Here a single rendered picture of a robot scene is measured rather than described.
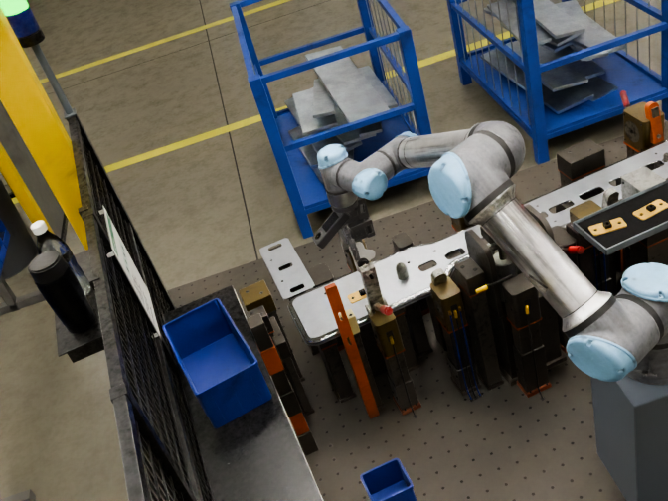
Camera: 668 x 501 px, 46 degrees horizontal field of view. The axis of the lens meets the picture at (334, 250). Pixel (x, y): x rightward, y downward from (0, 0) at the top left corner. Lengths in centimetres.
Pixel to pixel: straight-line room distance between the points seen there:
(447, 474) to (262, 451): 52
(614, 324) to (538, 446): 68
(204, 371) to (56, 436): 179
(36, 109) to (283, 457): 111
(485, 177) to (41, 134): 125
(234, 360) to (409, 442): 53
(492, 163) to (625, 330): 40
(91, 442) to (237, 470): 188
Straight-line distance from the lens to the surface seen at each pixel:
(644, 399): 171
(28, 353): 438
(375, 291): 199
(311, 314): 219
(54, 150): 228
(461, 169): 150
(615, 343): 152
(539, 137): 427
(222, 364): 211
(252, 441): 190
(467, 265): 202
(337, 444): 225
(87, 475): 357
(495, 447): 215
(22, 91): 222
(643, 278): 162
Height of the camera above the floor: 241
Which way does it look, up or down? 36 degrees down
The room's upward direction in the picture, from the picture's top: 18 degrees counter-clockwise
